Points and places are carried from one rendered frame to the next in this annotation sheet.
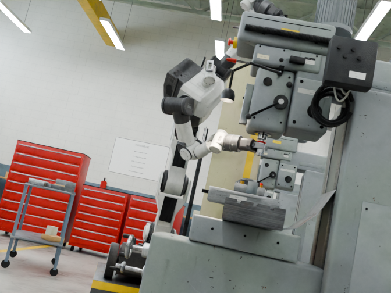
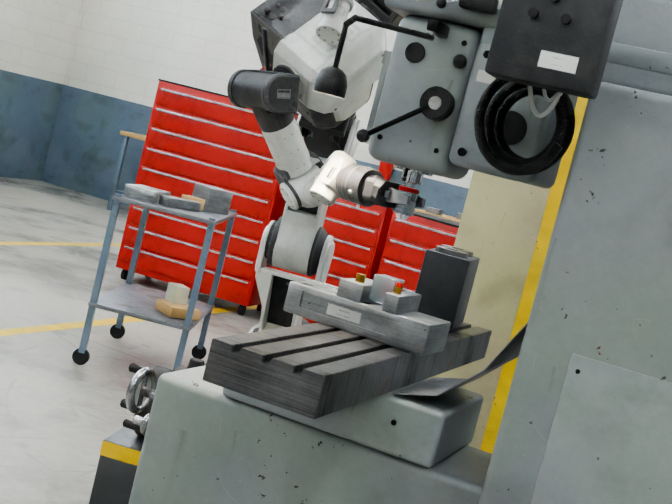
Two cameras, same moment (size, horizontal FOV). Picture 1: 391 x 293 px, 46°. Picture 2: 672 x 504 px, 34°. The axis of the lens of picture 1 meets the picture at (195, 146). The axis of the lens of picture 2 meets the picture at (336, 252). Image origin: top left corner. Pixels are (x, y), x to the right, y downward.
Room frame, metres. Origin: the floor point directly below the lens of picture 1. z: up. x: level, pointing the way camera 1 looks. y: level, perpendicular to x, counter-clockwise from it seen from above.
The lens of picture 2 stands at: (-0.12, -0.85, 1.33)
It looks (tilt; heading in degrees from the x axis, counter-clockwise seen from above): 5 degrees down; 15
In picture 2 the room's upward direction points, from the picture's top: 14 degrees clockwise
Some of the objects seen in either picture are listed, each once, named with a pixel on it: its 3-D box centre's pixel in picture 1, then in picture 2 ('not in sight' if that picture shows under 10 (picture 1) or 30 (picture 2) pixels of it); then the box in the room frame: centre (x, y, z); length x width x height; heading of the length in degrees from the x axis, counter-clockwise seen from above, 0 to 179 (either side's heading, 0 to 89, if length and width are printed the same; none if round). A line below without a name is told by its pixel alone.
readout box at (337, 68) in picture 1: (349, 63); (554, 29); (1.94, -0.59, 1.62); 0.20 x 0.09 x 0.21; 84
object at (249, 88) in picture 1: (246, 104); (383, 99); (2.31, -0.21, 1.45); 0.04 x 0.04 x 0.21; 84
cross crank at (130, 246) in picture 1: (136, 247); (153, 394); (2.35, 0.18, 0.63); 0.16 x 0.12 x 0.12; 84
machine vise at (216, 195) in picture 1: (244, 196); (369, 307); (2.33, -0.29, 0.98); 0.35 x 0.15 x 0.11; 82
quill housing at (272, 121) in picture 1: (269, 103); (434, 99); (2.30, -0.32, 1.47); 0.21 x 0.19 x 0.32; 174
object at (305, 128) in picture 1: (306, 110); (516, 118); (2.28, -0.51, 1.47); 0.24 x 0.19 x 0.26; 174
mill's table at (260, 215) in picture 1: (245, 217); (376, 350); (2.37, -0.32, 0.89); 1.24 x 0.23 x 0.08; 174
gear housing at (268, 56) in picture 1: (284, 66); (474, 8); (2.29, -0.36, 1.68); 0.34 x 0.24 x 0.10; 84
